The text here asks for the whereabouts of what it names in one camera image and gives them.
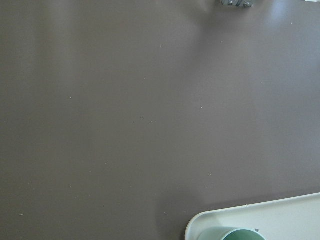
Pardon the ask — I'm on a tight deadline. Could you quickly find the green cup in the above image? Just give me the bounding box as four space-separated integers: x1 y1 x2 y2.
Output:
197 227 266 240

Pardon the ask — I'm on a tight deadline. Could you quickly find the cream rabbit tray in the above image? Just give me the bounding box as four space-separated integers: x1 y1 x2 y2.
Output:
184 193 320 240

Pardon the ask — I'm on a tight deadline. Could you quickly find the aluminium frame post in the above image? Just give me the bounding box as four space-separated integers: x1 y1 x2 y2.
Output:
220 0 255 8

